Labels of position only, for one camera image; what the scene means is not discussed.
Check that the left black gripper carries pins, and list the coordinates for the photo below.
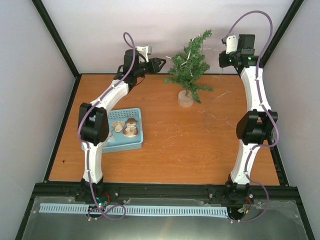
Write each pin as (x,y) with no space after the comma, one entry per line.
(154,65)

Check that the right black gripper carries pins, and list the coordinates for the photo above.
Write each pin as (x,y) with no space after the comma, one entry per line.
(222,63)

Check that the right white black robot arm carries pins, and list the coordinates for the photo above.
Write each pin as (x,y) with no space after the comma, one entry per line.
(257,124)

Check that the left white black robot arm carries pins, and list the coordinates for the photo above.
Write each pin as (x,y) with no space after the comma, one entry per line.
(123,82)

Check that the small green christmas tree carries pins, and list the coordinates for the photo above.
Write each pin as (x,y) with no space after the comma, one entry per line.
(191,68)

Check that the snowman ornament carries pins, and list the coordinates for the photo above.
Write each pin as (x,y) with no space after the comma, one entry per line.
(130,129)

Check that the blue plastic basket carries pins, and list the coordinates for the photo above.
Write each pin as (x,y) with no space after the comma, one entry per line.
(125,145)

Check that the beige wooden heart ornament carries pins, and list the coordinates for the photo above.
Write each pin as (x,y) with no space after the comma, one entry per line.
(118,126)

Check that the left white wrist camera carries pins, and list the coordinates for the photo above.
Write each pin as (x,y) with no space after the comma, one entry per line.
(143,53)

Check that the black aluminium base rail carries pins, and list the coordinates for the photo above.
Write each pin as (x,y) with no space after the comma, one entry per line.
(162,193)

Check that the light blue cable duct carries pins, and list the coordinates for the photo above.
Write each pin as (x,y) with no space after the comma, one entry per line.
(136,210)

